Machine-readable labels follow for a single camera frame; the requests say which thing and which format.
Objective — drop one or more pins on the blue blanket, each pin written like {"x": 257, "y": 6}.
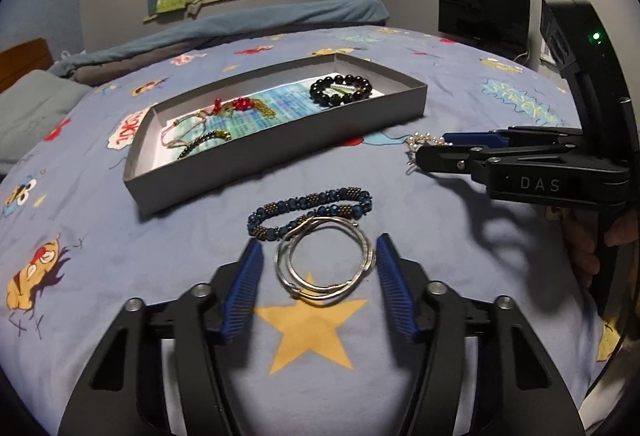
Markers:
{"x": 280, "y": 16}

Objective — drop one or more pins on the wooden headboard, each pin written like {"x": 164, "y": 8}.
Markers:
{"x": 25, "y": 59}

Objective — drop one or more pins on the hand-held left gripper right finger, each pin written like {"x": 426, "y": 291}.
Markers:
{"x": 397, "y": 291}

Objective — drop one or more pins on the grey blue pillow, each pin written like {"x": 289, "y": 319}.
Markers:
{"x": 35, "y": 111}

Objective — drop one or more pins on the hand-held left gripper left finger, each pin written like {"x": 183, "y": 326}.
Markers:
{"x": 242, "y": 296}

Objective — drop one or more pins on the grey blanket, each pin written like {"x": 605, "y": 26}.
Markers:
{"x": 130, "y": 61}

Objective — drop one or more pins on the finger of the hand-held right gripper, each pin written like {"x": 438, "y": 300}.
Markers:
{"x": 470, "y": 137}
{"x": 445, "y": 159}

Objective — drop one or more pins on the round pearl gold hair clip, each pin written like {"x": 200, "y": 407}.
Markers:
{"x": 417, "y": 142}

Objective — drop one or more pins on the cartoon printed blue bedsheet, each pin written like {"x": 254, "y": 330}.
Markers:
{"x": 150, "y": 266}

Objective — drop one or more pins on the black monitor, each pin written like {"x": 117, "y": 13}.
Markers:
{"x": 480, "y": 16}

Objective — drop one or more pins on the person's right hand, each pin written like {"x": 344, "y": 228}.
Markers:
{"x": 582, "y": 246}

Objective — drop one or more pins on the green cloth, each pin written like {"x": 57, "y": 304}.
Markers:
{"x": 175, "y": 0}

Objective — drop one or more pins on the blue green printed paper sheet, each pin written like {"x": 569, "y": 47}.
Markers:
{"x": 280, "y": 106}

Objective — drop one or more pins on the silver bangles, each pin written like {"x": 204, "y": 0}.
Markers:
{"x": 369, "y": 258}

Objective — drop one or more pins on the grey cardboard box tray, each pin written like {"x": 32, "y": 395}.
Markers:
{"x": 280, "y": 161}

